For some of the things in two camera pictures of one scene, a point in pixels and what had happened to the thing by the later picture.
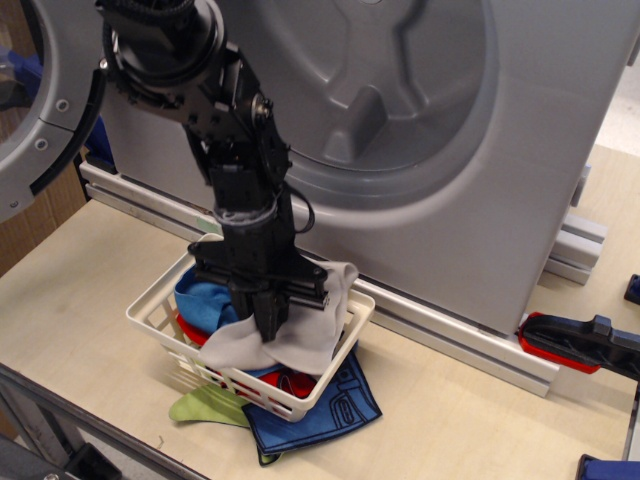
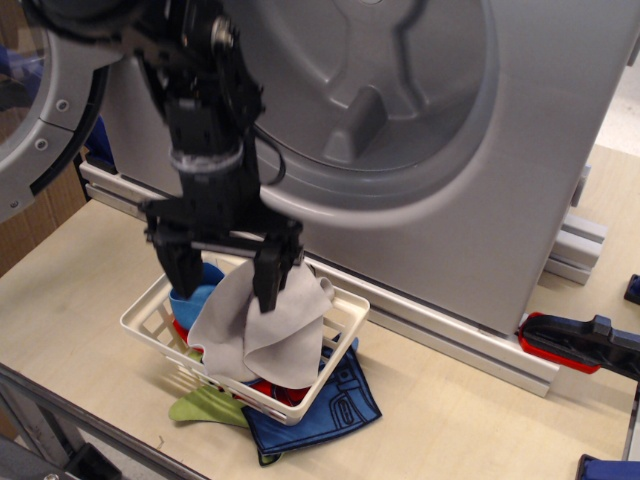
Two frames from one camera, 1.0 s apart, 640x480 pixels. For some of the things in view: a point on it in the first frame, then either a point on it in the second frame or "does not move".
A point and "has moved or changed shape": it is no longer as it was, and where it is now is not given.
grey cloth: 307,340 has moved or changed shape
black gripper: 262,252 to 221,207
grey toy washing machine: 441,146 does not move
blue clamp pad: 592,468 does not move
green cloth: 215,405 does not move
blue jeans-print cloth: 344,402 does not move
